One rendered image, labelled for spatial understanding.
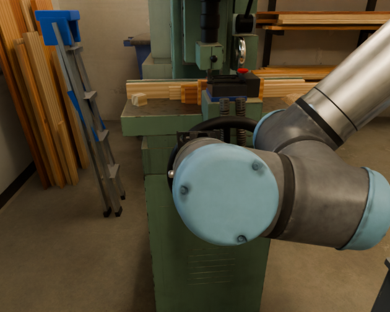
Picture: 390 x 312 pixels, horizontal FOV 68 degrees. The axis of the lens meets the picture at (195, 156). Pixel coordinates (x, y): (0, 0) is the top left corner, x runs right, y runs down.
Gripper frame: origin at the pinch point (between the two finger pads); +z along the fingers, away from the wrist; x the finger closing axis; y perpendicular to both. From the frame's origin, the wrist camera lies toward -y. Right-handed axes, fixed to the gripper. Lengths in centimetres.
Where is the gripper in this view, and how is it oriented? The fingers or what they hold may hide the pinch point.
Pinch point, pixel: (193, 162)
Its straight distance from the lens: 61.5
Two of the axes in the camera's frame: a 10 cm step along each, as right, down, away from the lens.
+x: -10.0, 0.5, -0.8
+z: -0.9, -1.2, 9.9
